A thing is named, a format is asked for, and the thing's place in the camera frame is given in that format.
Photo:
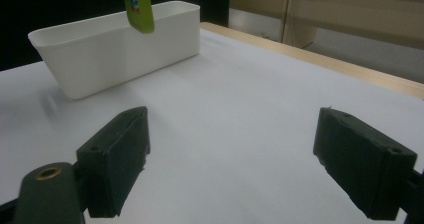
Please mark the wooden table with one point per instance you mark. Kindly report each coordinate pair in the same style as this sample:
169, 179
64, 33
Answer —
333, 64

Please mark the white plastic bin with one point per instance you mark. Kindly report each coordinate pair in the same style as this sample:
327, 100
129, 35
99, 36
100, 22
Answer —
110, 60

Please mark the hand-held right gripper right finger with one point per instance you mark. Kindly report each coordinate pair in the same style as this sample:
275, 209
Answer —
363, 164

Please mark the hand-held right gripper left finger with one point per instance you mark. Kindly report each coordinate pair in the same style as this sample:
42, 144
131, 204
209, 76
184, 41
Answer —
113, 164

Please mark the white table sheet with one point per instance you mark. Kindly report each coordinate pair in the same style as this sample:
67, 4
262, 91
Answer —
233, 117

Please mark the beige wooden desk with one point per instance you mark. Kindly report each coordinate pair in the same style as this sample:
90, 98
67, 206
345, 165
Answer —
350, 10

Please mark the green cartoon phone case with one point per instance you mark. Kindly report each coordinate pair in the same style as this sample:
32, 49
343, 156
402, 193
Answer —
141, 14

